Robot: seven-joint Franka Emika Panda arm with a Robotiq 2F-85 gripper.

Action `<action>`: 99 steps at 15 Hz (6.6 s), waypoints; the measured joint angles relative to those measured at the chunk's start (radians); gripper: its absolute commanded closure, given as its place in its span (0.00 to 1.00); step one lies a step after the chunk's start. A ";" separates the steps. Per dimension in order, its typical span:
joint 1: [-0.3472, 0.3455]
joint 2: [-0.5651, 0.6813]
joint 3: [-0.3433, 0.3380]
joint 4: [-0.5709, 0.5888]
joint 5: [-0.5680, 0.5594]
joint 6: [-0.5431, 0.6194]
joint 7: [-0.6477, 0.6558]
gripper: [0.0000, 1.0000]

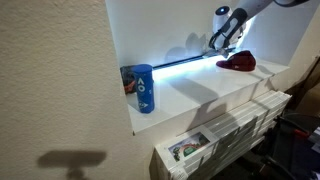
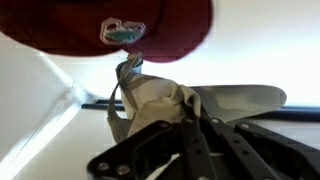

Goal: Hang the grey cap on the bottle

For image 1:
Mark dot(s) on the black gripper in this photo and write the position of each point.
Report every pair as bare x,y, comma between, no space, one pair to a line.
231,39

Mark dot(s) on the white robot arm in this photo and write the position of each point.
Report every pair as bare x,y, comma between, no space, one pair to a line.
222,20

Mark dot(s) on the maroon cap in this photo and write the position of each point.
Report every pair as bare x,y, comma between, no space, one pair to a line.
239,62

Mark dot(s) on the blue tennis ball can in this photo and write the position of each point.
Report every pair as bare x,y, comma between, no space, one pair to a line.
144,90

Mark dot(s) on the white box with picture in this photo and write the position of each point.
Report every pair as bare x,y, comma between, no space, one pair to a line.
188,147

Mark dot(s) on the black light strip rail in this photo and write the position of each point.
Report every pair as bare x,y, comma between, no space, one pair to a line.
180,61

